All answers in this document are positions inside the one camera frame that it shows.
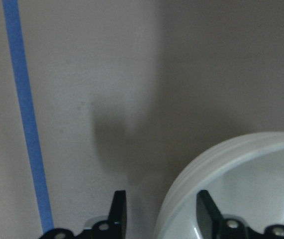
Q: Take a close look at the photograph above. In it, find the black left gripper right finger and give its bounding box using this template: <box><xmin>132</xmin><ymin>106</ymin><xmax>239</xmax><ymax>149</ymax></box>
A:
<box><xmin>196</xmin><ymin>190</ymin><xmax>284</xmax><ymax>239</ymax></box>

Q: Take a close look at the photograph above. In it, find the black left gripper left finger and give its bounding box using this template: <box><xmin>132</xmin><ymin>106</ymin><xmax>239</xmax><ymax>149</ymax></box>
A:
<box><xmin>41</xmin><ymin>190</ymin><xmax>127</xmax><ymax>239</ymax></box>

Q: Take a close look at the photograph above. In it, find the white ceramic bowl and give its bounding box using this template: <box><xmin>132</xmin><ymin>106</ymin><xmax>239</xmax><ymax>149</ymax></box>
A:
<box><xmin>154</xmin><ymin>132</ymin><xmax>284</xmax><ymax>239</ymax></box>

